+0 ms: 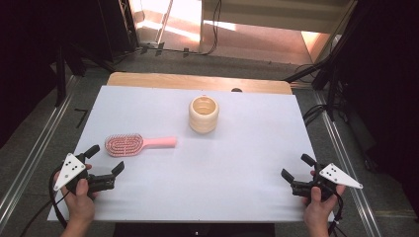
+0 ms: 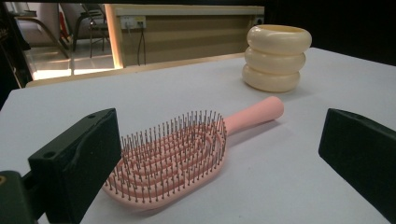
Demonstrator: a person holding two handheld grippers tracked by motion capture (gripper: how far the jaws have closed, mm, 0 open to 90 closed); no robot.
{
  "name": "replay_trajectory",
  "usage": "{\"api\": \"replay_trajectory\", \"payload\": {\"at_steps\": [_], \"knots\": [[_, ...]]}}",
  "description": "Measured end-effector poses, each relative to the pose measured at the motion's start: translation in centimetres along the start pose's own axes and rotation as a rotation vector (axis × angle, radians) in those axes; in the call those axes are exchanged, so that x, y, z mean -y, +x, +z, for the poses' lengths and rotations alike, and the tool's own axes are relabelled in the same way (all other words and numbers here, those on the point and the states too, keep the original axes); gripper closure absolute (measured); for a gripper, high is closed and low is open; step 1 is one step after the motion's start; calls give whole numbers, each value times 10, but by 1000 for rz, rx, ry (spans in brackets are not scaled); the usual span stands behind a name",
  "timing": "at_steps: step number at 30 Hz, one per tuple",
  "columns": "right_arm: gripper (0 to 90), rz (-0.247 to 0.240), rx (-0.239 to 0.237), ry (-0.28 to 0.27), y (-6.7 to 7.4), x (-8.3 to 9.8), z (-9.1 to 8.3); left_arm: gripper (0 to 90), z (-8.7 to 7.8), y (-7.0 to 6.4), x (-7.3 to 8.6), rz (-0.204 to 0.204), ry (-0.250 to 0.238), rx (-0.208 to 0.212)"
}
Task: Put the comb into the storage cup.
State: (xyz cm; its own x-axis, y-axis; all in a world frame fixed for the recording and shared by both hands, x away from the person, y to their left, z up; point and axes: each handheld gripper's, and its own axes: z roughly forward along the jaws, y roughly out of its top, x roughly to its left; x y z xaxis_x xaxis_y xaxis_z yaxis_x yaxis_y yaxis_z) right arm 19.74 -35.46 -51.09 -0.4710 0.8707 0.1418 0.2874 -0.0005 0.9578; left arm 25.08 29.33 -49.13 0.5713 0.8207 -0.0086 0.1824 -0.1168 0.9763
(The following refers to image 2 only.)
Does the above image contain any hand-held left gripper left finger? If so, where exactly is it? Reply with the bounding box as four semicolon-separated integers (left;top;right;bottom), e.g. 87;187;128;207
27;107;122;224

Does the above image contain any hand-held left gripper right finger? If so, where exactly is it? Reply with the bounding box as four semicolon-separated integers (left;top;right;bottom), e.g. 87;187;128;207
318;107;396;224

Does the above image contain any pink hairbrush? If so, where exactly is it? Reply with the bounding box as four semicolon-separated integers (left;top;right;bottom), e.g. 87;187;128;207
102;95;285;213

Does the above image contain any cream ringed holder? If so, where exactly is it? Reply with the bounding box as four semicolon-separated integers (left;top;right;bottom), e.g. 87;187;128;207
242;23;313;93

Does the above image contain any dark metal chair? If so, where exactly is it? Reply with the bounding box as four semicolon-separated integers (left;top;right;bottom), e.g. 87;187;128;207
72;3;110;59

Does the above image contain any beige armchair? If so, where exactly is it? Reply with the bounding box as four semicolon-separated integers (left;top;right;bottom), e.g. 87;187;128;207
6;3;75;61

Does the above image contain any wooden counter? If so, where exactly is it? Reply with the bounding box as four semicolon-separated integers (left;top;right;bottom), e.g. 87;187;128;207
105;3;265;69

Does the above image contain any black hanging cable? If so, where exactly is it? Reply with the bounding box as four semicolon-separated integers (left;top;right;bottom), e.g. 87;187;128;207
136;26;148;66

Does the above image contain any white wall socket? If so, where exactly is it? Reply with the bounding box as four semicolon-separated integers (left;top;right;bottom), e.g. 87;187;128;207
120;15;148;31

